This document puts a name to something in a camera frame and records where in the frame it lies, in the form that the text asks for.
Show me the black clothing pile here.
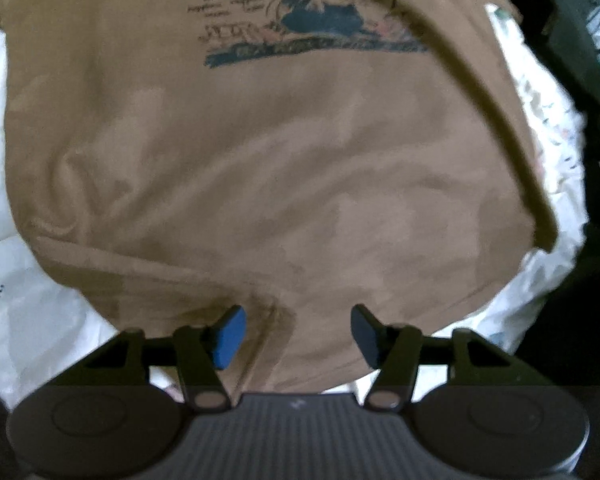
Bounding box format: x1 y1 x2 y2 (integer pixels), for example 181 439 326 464
510 0 600 240

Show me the brown printed t-shirt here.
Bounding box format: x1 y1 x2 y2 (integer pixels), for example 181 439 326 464
0 0 558 393

